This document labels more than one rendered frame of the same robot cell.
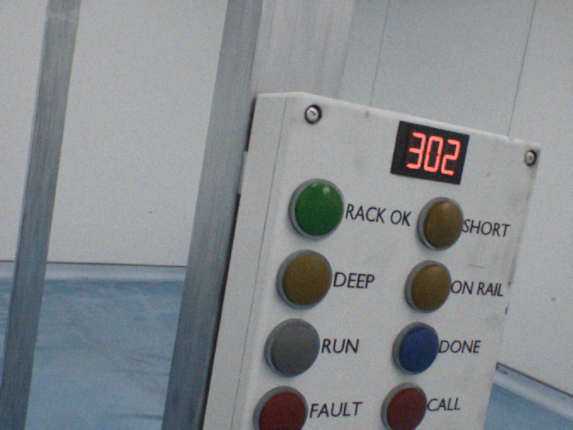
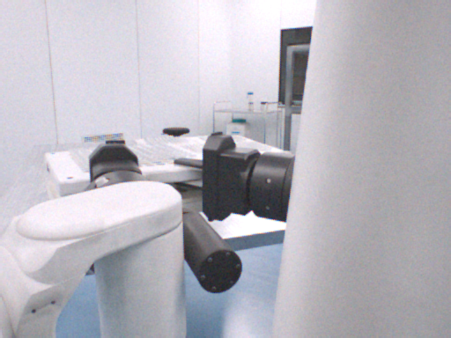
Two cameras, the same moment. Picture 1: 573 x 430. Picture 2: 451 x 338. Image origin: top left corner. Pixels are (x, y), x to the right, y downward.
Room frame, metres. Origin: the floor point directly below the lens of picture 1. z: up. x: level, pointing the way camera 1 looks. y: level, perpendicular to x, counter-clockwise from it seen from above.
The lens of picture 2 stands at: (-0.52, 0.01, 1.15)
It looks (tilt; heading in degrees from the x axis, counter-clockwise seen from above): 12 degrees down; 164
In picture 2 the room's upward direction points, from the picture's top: straight up
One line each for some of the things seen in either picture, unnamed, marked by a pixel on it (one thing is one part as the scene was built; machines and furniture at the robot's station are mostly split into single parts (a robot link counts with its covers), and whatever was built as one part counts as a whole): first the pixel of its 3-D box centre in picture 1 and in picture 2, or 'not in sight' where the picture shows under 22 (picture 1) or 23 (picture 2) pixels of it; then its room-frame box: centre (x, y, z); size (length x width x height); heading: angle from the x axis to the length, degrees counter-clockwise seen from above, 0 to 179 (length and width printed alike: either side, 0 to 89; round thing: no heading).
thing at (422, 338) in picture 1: (418, 349); not in sight; (0.35, -0.09, 0.97); 0.03 x 0.01 x 0.03; 118
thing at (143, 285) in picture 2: not in sight; (151, 257); (-0.81, 0.03, 1.02); 0.11 x 0.11 x 0.11; 4
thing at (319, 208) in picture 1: (319, 209); not in sight; (0.32, -0.02, 1.04); 0.03 x 0.01 x 0.03; 118
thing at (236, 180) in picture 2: not in sight; (251, 181); (-0.98, 0.19, 1.03); 0.12 x 0.10 x 0.13; 44
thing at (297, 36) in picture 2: not in sight; (321, 66); (-5.37, 2.95, 1.43); 1.32 x 0.01 x 1.11; 36
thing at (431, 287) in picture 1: (431, 287); not in sight; (0.35, -0.09, 1.01); 0.03 x 0.01 x 0.03; 118
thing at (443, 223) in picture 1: (442, 224); not in sight; (0.35, -0.09, 1.04); 0.03 x 0.01 x 0.03; 118
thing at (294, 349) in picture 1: (294, 349); not in sight; (0.32, -0.02, 0.97); 0.03 x 0.01 x 0.03; 118
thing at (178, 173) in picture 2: not in sight; (129, 163); (-1.14, 0.04, 1.03); 0.25 x 0.24 x 0.02; 102
